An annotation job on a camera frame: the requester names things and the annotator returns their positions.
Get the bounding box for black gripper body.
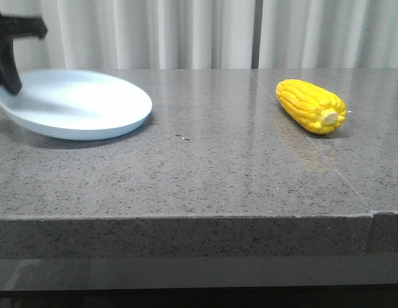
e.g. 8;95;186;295
0;12;47;42

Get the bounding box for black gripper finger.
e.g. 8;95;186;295
0;40;22;94

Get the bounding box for light blue round plate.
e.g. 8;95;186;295
0;69;153;141

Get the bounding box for yellow corn cob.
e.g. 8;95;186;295
276;79;347;135

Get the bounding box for white pleated curtain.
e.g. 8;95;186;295
0;0;398;70

